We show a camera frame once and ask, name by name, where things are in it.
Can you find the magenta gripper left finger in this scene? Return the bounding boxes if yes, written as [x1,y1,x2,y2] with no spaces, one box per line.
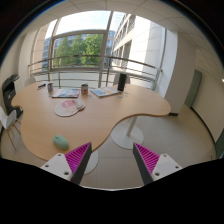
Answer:
[41,143,92,185]

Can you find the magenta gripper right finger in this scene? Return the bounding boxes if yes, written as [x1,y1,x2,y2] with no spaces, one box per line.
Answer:
[133,143,182,185]

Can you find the mint green computer mouse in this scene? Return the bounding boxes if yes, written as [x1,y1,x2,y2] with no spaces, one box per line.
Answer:
[53,135,69,150]

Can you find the white pink mouse pad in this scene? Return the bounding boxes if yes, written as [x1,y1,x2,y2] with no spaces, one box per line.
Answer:
[54,99,85,117]

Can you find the white round table base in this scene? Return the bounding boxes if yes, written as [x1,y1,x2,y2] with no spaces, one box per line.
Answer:
[111,117,144,149]

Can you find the wooden curved table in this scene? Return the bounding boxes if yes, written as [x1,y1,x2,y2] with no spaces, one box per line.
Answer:
[12,84,171,160]

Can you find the pink blue magazine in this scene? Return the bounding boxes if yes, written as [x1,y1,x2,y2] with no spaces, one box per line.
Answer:
[52,89,80,98]

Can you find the white chair wooden legs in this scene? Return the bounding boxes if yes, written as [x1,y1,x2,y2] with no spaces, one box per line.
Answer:
[0,106,20,148]

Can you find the red white mug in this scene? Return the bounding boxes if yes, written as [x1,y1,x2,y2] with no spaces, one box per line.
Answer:
[81,83,88,95]

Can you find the blue white magazine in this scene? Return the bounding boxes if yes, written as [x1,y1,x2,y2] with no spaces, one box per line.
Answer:
[91,87,119,97]

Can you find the small patterned cup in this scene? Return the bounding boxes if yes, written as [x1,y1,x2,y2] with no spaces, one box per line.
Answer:
[47,83,53,93]

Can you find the black speaker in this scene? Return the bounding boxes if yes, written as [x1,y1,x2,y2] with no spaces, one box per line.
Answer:
[117,73,127,91]

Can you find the metal balcony railing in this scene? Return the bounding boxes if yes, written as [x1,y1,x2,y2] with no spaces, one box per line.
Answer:
[28,55,162,88]

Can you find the grey green door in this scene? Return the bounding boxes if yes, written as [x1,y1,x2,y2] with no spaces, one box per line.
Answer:
[185,70,202,108]

